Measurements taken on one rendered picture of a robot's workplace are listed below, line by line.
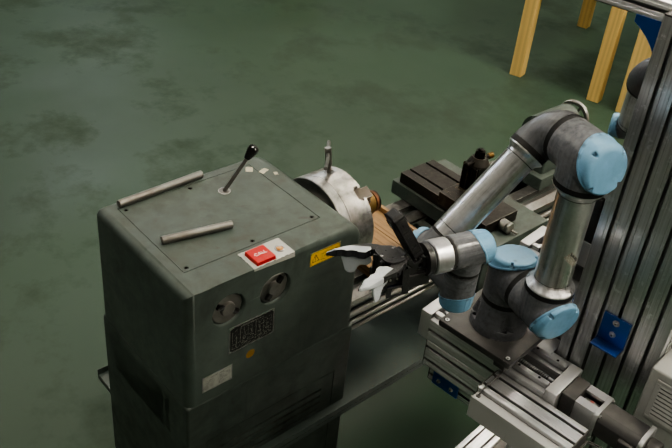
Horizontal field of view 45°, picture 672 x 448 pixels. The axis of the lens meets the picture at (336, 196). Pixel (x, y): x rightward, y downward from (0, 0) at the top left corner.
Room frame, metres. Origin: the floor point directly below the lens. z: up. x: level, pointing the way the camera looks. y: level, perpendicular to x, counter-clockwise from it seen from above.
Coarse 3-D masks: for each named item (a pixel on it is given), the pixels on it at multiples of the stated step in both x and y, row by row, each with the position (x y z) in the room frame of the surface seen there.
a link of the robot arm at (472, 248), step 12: (456, 240) 1.39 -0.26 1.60; (468, 240) 1.40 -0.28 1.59; (480, 240) 1.41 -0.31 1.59; (492, 240) 1.42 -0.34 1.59; (456, 252) 1.37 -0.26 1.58; (468, 252) 1.38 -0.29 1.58; (480, 252) 1.39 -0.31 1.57; (492, 252) 1.40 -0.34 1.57; (456, 264) 1.36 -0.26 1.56; (468, 264) 1.38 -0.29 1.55; (480, 264) 1.39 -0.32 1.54; (468, 276) 1.38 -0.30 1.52
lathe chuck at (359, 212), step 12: (336, 168) 2.24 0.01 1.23; (336, 180) 2.16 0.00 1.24; (348, 180) 2.18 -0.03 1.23; (348, 192) 2.13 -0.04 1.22; (348, 204) 2.09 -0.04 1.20; (360, 204) 2.11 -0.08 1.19; (360, 216) 2.09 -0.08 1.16; (372, 216) 2.12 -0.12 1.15; (360, 228) 2.07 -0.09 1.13; (372, 228) 2.10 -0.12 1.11; (360, 240) 2.07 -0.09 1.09; (372, 240) 2.11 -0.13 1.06
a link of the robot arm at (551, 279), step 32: (576, 128) 1.55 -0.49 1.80; (576, 160) 1.49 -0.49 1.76; (608, 160) 1.48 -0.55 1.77; (576, 192) 1.48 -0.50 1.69; (608, 192) 1.48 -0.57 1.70; (576, 224) 1.49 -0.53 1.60; (544, 256) 1.52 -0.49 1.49; (576, 256) 1.51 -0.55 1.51; (512, 288) 1.57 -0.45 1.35; (544, 288) 1.50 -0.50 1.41; (544, 320) 1.46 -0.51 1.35; (576, 320) 1.50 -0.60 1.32
